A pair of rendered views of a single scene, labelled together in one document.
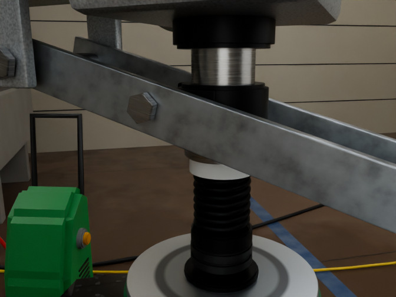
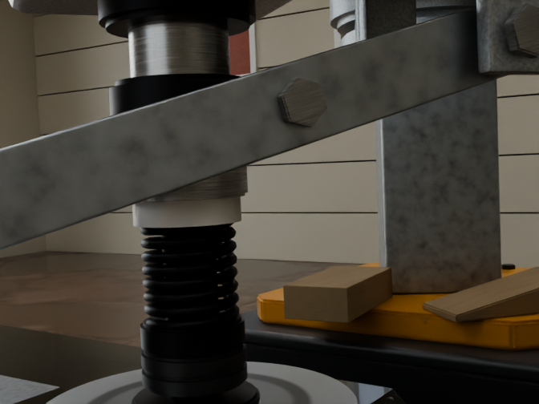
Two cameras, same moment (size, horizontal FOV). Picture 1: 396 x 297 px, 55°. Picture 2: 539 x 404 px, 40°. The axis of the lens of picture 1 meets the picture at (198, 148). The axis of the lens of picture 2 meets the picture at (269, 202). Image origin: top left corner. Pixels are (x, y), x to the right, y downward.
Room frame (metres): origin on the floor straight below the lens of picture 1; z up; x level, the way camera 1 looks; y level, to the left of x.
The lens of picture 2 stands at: (0.77, -0.32, 1.01)
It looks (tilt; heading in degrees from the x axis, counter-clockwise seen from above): 3 degrees down; 135
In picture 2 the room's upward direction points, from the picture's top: 2 degrees counter-clockwise
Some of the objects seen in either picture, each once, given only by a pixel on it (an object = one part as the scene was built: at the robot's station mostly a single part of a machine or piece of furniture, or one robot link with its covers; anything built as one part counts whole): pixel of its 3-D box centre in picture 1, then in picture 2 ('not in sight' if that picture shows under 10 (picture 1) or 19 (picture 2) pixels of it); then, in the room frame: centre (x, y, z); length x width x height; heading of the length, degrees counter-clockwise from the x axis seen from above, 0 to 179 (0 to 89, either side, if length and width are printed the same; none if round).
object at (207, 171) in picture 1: (222, 154); (186, 195); (0.39, -0.03, 0.99); 0.07 x 0.07 x 0.04
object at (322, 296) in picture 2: not in sight; (341, 291); (0.04, 0.54, 0.81); 0.20 x 0.10 x 0.05; 108
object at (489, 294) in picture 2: not in sight; (499, 292); (0.24, 0.66, 0.80); 0.20 x 0.10 x 0.05; 61
